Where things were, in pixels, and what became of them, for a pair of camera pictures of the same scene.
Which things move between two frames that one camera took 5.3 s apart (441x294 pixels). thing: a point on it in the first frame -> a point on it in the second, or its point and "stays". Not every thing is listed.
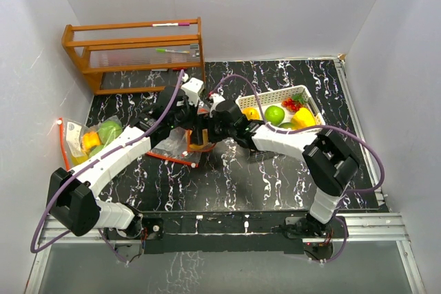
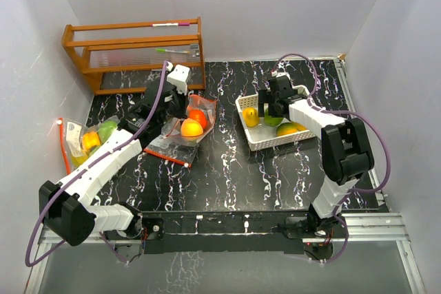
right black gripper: [215, 117] -> [264, 97]
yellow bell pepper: [89, 140] stays
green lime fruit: [274, 114] stays
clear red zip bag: [80, 140] stays
